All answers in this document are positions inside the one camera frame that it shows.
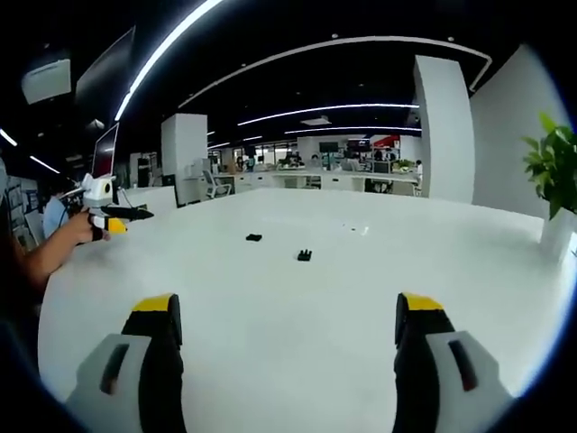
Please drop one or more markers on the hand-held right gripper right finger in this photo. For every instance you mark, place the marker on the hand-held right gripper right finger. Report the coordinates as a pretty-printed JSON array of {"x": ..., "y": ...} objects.
[{"x": 433, "y": 361}]

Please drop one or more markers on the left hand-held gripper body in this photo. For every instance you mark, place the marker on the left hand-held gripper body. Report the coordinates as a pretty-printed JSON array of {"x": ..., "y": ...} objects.
[{"x": 97, "y": 191}]

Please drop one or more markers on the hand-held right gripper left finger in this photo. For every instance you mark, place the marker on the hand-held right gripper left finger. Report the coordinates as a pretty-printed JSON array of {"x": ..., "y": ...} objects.
[{"x": 135, "y": 361}]

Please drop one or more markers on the black plastic buckle socket part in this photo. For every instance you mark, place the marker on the black plastic buckle socket part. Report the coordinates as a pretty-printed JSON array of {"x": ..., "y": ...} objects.
[{"x": 254, "y": 237}]

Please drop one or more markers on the black plastic buckle pronged part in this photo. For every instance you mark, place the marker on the black plastic buckle pronged part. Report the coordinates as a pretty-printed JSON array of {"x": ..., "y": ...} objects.
[{"x": 304, "y": 255}]

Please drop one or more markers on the person's left hand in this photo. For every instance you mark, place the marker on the person's left hand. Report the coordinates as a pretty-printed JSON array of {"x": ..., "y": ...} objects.
[{"x": 88, "y": 230}]

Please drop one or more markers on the computer monitor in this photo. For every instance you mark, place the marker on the computer monitor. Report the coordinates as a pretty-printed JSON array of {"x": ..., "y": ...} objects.
[{"x": 104, "y": 151}]

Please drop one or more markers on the white office chair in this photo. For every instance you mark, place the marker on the white office chair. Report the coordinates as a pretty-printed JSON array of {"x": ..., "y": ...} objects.
[{"x": 216, "y": 184}]

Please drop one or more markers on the small dark debris bits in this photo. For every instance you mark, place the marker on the small dark debris bits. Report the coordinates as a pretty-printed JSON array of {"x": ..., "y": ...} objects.
[{"x": 358, "y": 229}]

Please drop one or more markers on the white plant pot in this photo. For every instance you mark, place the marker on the white plant pot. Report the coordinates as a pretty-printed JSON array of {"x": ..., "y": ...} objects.
[{"x": 555, "y": 236}]

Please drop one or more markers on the white desk row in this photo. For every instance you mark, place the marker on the white desk row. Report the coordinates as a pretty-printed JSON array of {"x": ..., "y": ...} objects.
[{"x": 333, "y": 178}]

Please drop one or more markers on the green potted plant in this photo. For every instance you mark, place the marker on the green potted plant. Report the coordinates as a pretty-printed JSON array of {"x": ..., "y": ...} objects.
[{"x": 552, "y": 167}]

